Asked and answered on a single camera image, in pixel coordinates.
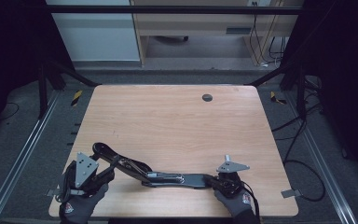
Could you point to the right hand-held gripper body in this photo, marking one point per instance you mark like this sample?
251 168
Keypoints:
230 182

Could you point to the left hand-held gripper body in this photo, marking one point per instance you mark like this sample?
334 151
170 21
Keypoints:
85 169

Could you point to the black stapler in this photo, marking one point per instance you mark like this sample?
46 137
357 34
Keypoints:
195 181

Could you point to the person's right hand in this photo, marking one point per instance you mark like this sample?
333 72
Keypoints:
239 203

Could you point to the person's left hand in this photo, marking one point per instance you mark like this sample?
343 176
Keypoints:
77 210

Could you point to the yellow-black floor tape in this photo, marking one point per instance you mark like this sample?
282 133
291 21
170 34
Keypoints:
275 98
76 97

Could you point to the grey round table grommet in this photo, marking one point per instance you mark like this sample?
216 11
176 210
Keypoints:
207 97

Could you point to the black metal stand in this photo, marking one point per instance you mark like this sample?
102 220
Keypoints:
300 93
42 93

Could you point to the white cabinet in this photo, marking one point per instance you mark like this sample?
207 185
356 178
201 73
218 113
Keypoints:
96 37

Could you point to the dark elongated object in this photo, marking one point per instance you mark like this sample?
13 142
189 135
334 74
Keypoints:
171 39

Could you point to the black curtain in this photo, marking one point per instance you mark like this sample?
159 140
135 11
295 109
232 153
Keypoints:
9 46
345 62

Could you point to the wooden desk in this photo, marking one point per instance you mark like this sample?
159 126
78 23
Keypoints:
192 26

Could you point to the grey metal bracket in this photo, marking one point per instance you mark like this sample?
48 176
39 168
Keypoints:
290 193
51 192

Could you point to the aluminium floor rail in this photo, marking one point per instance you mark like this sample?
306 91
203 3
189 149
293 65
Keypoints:
323 168
18 161

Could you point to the black horizontal frame bar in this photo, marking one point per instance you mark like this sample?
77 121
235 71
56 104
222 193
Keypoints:
167 9

